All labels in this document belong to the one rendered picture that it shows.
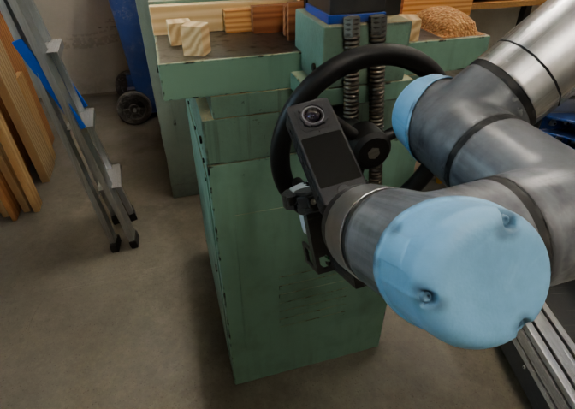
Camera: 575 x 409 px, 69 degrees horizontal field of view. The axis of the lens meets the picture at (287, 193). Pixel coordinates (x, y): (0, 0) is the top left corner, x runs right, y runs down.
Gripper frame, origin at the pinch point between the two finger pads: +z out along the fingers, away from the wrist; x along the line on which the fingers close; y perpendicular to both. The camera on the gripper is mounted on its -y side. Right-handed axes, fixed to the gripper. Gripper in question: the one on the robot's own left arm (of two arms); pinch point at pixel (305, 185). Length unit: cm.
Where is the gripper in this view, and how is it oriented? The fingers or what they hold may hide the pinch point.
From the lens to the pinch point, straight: 53.9
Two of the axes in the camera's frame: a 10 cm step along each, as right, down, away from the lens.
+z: -2.0, -0.9, 9.8
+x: 9.6, -2.2, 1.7
